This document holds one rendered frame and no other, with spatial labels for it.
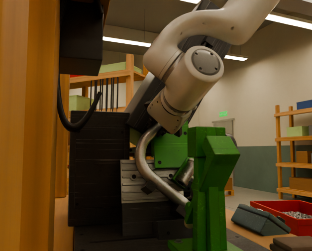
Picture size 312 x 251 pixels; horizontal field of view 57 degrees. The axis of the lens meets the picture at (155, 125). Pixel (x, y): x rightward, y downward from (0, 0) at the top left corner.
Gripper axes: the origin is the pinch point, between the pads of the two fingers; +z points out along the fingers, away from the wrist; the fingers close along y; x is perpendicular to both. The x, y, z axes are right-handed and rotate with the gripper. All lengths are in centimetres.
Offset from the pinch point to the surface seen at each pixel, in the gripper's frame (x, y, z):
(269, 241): 6.7, -39.6, -7.6
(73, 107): -98, 118, 292
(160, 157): 4.9, -6.5, 3.3
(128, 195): 18.4, -7.1, 6.4
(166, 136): -1.2, -3.7, 2.8
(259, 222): 2.2, -37.4, -2.9
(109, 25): -446, 331, 555
